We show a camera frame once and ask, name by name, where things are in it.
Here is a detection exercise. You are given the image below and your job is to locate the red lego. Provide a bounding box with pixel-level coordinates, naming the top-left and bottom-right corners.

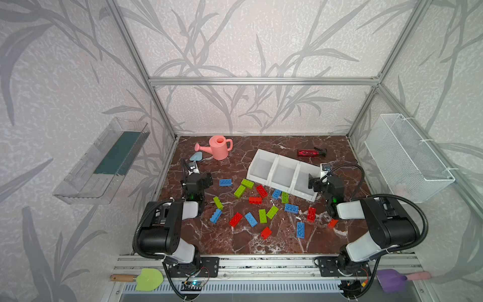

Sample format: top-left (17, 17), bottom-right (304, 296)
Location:
top-left (307, 207), bottom-right (316, 223)
top-left (229, 213), bottom-right (244, 228)
top-left (256, 185), bottom-right (268, 198)
top-left (328, 219), bottom-right (338, 229)
top-left (260, 227), bottom-right (272, 240)
top-left (249, 197), bottom-right (262, 205)

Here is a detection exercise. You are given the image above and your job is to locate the red lego bottom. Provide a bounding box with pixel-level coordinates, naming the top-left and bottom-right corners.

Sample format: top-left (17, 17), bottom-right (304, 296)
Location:
top-left (260, 227), bottom-right (272, 240)

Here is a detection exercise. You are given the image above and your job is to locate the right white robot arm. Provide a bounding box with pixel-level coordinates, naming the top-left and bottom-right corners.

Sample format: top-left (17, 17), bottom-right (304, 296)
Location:
top-left (308, 175), bottom-right (429, 277)

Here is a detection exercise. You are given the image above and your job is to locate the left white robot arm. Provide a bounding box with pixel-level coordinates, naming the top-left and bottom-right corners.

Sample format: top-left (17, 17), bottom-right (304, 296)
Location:
top-left (132, 159), bottom-right (213, 270)

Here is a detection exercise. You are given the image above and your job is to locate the light blue trowel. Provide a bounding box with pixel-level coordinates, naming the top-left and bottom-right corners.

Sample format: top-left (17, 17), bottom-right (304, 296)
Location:
top-left (189, 152), bottom-right (203, 162)

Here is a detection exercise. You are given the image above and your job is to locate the green lego left side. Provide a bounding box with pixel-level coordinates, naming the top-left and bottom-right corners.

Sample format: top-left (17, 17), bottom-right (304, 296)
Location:
top-left (213, 196), bottom-right (223, 210)

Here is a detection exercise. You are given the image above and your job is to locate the right white bin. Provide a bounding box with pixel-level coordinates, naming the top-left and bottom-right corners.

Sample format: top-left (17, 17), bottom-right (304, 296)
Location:
top-left (289, 162), bottom-right (321, 202)

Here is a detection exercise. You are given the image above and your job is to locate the white bin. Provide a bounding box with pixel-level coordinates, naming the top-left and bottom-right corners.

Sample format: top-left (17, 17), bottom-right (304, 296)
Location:
top-left (246, 149), bottom-right (279, 185)
top-left (269, 156), bottom-right (299, 193)
top-left (289, 162), bottom-right (321, 202)

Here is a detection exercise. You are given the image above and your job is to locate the pink watering can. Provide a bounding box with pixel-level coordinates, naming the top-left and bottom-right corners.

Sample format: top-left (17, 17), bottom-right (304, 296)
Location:
top-left (194, 135), bottom-right (233, 161)

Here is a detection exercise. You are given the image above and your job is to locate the green lego beside upper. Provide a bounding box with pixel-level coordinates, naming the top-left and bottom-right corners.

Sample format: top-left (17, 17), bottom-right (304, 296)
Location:
top-left (234, 184), bottom-right (247, 198)

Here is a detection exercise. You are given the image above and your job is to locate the green lego under bins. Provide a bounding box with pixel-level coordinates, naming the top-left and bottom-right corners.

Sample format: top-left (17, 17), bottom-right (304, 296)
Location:
top-left (280, 192), bottom-right (289, 204)

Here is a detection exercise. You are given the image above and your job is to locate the middle white bin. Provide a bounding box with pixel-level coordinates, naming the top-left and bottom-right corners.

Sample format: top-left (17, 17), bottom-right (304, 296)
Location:
top-left (269, 156), bottom-right (299, 193)

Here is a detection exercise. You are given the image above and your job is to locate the blue lego under bins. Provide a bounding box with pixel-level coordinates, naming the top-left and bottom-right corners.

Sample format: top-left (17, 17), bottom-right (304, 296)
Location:
top-left (272, 190), bottom-right (282, 200)

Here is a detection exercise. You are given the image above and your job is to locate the light blue lego centre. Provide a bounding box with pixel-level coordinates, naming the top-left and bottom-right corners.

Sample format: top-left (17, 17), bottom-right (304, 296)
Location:
top-left (245, 213), bottom-right (258, 227)

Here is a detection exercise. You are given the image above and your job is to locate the green lego centre tilted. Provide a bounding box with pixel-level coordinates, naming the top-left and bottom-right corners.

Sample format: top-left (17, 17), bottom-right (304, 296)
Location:
top-left (266, 206), bottom-right (279, 220)

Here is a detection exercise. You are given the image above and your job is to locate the left white bin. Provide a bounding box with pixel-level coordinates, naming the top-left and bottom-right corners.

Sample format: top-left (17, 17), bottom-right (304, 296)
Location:
top-left (246, 149), bottom-right (279, 185)

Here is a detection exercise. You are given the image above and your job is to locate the green lego centre upright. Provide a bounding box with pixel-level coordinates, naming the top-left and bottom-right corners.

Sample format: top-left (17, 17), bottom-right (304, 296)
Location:
top-left (259, 209), bottom-right (267, 224)

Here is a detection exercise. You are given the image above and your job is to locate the left circuit board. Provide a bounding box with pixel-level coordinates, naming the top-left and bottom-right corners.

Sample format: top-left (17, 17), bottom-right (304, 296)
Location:
top-left (181, 280), bottom-right (205, 292)

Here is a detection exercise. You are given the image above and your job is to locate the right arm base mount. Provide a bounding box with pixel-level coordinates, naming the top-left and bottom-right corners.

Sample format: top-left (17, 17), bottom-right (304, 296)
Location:
top-left (313, 255), bottom-right (372, 278)

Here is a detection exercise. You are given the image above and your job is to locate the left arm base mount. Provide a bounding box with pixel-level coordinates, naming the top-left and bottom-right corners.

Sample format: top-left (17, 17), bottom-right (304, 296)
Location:
top-left (168, 257), bottom-right (220, 278)

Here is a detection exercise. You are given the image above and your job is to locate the white wire basket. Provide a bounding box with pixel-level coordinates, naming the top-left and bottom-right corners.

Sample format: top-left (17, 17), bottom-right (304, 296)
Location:
top-left (365, 113), bottom-right (455, 203)

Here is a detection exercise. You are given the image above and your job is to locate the aluminium front rail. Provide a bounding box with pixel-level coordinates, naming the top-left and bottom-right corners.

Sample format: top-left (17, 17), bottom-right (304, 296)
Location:
top-left (101, 254), bottom-right (440, 301)

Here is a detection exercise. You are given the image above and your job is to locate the clear wall shelf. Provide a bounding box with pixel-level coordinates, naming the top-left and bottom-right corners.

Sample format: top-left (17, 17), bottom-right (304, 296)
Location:
top-left (53, 118), bottom-right (150, 205)

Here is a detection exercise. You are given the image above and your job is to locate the green spatula wooden handle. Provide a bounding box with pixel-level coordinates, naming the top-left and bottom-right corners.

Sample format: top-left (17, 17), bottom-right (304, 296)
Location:
top-left (109, 268), bottom-right (164, 292)

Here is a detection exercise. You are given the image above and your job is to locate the purple spatula pink handle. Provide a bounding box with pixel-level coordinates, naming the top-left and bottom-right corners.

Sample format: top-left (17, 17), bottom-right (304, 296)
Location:
top-left (376, 269), bottom-right (432, 293)

